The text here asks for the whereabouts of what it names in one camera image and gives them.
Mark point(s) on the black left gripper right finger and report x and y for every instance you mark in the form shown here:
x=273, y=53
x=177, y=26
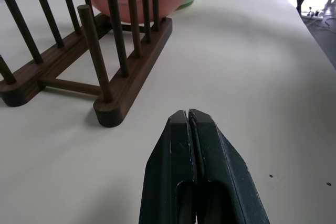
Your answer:
x=225, y=176

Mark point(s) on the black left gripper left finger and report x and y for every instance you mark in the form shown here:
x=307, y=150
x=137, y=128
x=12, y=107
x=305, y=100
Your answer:
x=168, y=171

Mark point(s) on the dark wooden dish rack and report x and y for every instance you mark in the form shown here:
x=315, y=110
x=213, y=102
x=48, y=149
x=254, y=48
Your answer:
x=136, y=58

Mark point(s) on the white power strip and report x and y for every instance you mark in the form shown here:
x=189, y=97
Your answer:
x=313, y=15

